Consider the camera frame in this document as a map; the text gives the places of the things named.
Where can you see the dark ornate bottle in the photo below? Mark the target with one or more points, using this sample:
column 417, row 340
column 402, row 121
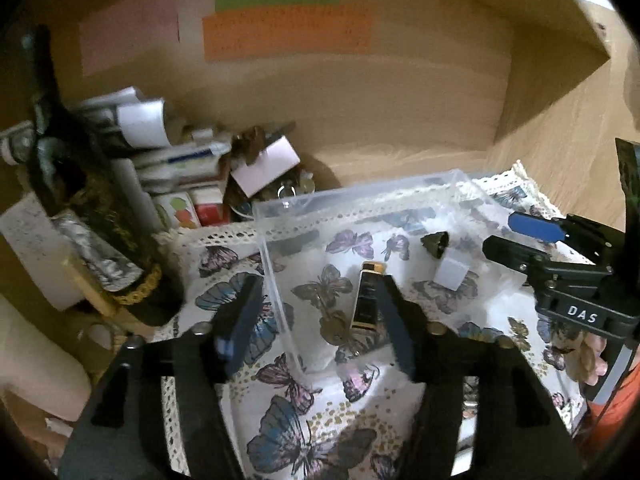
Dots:
column 100, row 200

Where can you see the white cube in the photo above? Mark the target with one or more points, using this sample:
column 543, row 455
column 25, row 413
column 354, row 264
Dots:
column 452, row 272

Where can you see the pink sticky note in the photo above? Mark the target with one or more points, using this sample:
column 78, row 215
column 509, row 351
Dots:
column 265, row 166

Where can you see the black tube with gold cap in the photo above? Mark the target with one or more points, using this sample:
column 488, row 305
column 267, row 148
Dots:
column 367, row 300

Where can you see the orange wall paper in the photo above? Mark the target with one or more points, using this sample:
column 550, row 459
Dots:
column 287, row 34

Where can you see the white paper sheet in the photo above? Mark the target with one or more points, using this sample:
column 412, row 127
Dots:
column 30, row 245

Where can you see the clear plastic container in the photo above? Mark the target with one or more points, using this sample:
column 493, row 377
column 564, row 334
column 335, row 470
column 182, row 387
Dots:
column 310, row 240

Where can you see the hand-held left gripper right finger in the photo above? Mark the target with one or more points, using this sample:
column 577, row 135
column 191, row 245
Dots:
column 397, row 327

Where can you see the person's right hand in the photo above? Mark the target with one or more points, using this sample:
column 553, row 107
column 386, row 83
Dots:
column 585, row 357

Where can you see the silver embossed packet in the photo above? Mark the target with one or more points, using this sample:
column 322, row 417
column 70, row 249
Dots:
column 97, row 255

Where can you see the butterfly printed lace cloth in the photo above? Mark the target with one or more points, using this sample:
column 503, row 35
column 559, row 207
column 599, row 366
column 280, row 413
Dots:
column 310, row 425

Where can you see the person's right forearm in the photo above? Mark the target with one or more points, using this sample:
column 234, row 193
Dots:
column 617, row 415

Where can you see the red small box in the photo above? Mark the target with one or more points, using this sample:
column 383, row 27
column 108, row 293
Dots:
column 210, row 212

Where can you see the rolled white paper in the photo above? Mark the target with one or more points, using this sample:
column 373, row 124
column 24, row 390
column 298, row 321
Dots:
column 144, row 122

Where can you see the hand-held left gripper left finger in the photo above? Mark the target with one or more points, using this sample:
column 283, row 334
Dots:
column 239, row 327

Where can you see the colourful printed small box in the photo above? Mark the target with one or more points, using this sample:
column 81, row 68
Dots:
column 177, row 210

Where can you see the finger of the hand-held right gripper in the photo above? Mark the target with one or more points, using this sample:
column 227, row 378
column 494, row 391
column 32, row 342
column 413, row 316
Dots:
column 515, row 255
column 532, row 226

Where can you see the brown metal keys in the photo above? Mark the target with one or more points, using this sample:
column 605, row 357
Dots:
column 255, row 142

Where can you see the stack of papers and boxes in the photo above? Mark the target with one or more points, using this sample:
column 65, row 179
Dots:
column 180, row 160

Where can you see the pink wall paper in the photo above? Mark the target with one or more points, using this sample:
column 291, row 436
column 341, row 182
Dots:
column 127, row 42

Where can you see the dark cone-shaped object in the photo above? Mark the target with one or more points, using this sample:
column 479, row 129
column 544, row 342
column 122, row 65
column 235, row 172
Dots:
column 434, row 244

